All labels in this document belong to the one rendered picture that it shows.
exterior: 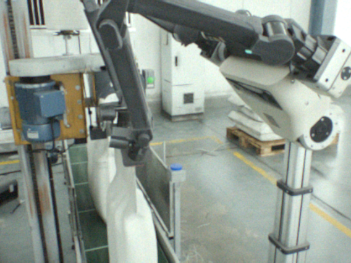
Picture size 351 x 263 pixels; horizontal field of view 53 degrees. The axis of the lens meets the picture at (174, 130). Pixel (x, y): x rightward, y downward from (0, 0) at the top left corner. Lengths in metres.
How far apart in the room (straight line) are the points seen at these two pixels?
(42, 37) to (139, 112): 3.44
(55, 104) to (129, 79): 0.57
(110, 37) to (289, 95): 0.55
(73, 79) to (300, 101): 1.01
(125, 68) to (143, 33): 4.97
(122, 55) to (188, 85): 4.69
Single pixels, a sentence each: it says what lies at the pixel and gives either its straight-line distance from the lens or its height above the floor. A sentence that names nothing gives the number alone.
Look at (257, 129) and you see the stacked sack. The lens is 4.21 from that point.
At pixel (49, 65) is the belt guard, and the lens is 1.46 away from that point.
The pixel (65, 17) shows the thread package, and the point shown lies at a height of 1.58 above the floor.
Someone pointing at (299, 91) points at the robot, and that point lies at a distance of 1.09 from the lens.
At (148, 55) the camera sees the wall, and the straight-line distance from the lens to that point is 5.91.
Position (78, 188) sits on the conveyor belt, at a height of 0.38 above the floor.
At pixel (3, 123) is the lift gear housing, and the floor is 1.12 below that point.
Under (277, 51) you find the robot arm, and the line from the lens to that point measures 0.85.
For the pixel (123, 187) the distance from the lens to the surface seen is 1.56.
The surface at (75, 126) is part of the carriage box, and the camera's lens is 1.72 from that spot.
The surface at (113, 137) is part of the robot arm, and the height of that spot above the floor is 1.22.
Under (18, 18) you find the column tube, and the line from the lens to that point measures 1.71.
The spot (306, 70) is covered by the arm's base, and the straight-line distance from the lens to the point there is 0.93.
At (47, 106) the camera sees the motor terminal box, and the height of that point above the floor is 1.25.
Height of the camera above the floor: 1.57
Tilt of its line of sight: 18 degrees down
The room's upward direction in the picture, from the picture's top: 1 degrees counter-clockwise
